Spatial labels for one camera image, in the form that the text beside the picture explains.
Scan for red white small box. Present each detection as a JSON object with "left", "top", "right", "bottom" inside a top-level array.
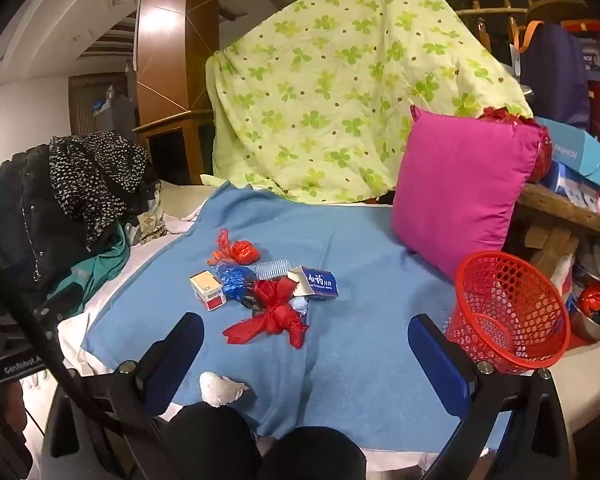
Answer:
[{"left": 189, "top": 270, "right": 228, "bottom": 312}]

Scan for black puffer jacket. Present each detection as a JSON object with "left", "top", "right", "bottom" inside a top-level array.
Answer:
[{"left": 0, "top": 142, "right": 131, "bottom": 311}]

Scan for magenta pillow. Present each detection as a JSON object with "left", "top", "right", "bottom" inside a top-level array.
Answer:
[{"left": 391, "top": 105, "right": 546, "bottom": 282}]

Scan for large red plastic bag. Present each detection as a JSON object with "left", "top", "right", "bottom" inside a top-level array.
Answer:
[{"left": 477, "top": 106, "right": 553, "bottom": 183}]

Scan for person's legs black trousers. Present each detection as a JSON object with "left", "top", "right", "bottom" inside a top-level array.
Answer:
[{"left": 162, "top": 402, "right": 368, "bottom": 480}]

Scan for green clover print quilt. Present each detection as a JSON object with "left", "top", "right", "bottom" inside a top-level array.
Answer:
[{"left": 200, "top": 0, "right": 535, "bottom": 206}]

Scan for black white dotted garment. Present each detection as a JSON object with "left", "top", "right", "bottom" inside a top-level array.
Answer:
[{"left": 49, "top": 131, "right": 148, "bottom": 246}]

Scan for steel basin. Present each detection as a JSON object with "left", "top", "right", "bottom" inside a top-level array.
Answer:
[{"left": 570, "top": 280, "right": 600, "bottom": 343}]

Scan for white tissue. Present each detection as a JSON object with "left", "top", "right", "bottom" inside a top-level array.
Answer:
[{"left": 200, "top": 371, "right": 251, "bottom": 407}]

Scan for clear plastic comb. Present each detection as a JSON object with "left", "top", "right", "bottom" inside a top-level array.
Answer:
[{"left": 255, "top": 257, "right": 292, "bottom": 281}]

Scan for white plastic bag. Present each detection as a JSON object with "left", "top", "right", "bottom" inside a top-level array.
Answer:
[{"left": 575, "top": 237, "right": 600, "bottom": 286}]

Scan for blue white small box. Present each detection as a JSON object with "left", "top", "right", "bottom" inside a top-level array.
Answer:
[{"left": 287, "top": 265, "right": 338, "bottom": 302}]

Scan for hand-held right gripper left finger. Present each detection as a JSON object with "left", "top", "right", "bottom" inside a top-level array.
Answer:
[{"left": 40, "top": 311, "right": 206, "bottom": 480}]

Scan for light blue flat box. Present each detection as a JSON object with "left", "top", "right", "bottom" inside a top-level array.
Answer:
[{"left": 532, "top": 116, "right": 600, "bottom": 191}]

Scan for bamboo pole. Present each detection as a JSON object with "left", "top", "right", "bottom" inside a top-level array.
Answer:
[{"left": 455, "top": 6, "right": 528, "bottom": 16}]

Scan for teal garment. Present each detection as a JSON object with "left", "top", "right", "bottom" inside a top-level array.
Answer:
[{"left": 45, "top": 225, "right": 131, "bottom": 316}]

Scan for light blue blanket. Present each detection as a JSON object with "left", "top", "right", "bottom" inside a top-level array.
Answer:
[{"left": 80, "top": 180, "right": 511, "bottom": 453}]

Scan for black cable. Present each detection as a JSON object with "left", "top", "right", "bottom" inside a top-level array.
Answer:
[{"left": 0, "top": 252, "right": 181, "bottom": 480}]

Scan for blue plastic bag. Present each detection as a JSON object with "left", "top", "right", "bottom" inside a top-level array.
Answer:
[{"left": 214, "top": 262, "right": 256, "bottom": 303}]

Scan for red knotted plastic bag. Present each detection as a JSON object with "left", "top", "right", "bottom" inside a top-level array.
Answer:
[{"left": 222, "top": 280, "right": 310, "bottom": 350}]

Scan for navy tote bag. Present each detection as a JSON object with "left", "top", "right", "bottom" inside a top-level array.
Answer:
[{"left": 510, "top": 20, "right": 591, "bottom": 131}]

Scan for beige patterned cloth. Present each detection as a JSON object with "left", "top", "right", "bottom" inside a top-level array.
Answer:
[{"left": 137, "top": 212, "right": 168, "bottom": 246}]

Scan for grey storage cabinet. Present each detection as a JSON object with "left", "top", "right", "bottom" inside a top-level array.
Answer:
[{"left": 92, "top": 87, "right": 136, "bottom": 133}]

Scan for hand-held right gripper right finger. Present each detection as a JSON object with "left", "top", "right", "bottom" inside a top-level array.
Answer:
[{"left": 407, "top": 314, "right": 573, "bottom": 480}]

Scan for orange-red plastic bag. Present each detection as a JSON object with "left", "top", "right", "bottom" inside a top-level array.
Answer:
[{"left": 209, "top": 228, "right": 261, "bottom": 267}]

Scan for red plastic mesh basket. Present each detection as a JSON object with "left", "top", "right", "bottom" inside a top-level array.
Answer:
[{"left": 445, "top": 251, "right": 572, "bottom": 376}]

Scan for blue white printed box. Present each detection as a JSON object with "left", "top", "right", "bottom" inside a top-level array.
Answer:
[{"left": 540, "top": 162, "right": 600, "bottom": 211}]

